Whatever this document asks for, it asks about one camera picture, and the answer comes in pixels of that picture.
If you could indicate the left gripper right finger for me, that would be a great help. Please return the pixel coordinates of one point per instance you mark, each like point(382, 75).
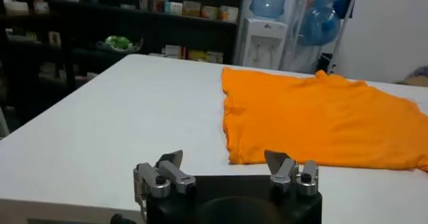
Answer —
point(284, 172)

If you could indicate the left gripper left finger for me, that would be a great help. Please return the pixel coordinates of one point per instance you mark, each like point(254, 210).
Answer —
point(177, 175)

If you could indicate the orange t-shirt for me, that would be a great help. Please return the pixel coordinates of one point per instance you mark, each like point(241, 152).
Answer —
point(317, 121)

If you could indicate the pile of grey clothes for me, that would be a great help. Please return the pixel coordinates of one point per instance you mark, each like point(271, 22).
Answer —
point(419, 71)

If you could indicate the white water dispenser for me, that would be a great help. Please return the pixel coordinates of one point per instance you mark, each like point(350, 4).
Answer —
point(264, 41)

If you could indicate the bowl with green contents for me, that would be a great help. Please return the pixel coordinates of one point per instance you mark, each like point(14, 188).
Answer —
point(117, 42)

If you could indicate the brown cardboard box with flap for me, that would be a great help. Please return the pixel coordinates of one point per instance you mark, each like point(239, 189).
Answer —
point(414, 81)

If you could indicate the white metal jug rack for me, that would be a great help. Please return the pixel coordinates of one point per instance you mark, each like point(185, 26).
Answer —
point(344, 21)

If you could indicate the black shelving unit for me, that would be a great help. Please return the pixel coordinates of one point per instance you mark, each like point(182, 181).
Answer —
point(100, 21)

